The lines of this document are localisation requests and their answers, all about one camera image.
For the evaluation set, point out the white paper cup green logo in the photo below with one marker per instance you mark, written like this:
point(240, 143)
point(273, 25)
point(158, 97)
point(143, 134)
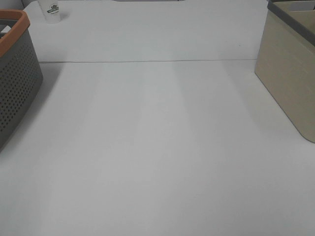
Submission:
point(50, 10)

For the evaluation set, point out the beige bin grey rim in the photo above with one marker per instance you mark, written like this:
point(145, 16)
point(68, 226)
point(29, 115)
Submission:
point(286, 61)

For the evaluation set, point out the grey perforated basket orange rim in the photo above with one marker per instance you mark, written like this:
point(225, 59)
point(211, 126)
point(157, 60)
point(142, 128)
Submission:
point(20, 72)

